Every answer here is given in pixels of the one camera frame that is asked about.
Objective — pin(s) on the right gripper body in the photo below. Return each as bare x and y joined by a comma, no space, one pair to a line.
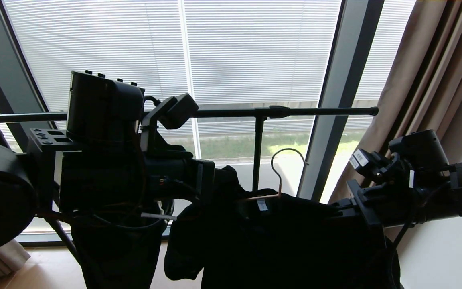
391,206

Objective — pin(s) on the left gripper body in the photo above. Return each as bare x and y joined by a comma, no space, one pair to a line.
175,178

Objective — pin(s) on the black shorts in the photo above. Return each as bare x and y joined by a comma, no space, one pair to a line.
114,261

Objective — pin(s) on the pink clothes hanger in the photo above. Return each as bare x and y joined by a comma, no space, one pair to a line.
280,188

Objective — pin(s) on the black short-sleeved shirt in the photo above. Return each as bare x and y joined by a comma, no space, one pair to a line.
275,249

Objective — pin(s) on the black clothes rack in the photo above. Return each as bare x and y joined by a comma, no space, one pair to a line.
315,111

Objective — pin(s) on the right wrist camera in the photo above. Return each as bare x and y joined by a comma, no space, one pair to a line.
375,164

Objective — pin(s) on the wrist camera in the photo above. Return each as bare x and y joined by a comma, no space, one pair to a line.
375,164
177,110

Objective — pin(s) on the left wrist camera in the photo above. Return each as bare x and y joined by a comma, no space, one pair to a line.
177,110

